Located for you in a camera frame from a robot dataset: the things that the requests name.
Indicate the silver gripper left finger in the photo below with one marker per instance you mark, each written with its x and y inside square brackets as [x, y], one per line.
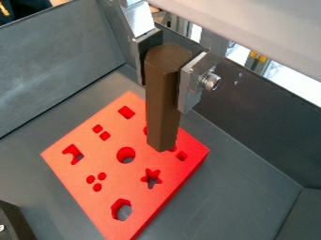
[144, 35]

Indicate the dark brown hexagonal peg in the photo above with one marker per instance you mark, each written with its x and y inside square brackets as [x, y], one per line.
[162, 64]

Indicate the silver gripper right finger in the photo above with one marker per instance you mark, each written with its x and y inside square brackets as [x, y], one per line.
[196, 78]

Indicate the red shape insertion board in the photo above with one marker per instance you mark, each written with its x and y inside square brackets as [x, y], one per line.
[120, 179]

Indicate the grey plastic bin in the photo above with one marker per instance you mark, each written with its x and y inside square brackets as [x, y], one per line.
[64, 66]

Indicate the black block object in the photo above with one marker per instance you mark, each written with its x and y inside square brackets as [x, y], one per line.
[13, 225]

